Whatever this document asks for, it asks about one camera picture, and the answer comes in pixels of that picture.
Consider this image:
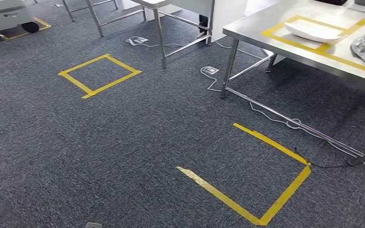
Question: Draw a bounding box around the white curved car part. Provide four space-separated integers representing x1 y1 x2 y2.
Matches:
284 19 348 44

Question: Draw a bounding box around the steel workbench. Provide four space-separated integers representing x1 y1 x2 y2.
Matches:
220 0 365 166

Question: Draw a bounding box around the steel table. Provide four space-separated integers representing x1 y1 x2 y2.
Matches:
61 0 216 70

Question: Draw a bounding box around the yellow floor tape square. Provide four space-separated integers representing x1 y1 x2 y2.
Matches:
58 53 142 100

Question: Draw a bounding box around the yellow floor tape outline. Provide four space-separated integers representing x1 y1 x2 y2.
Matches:
176 123 312 226
0 17 52 41

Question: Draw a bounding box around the white wheeled cart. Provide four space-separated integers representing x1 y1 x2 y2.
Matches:
0 0 40 45

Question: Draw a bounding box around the long white floor cable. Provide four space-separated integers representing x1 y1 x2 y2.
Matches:
200 66 365 181

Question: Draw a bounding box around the black floor cable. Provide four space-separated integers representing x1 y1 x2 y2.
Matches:
292 146 352 169

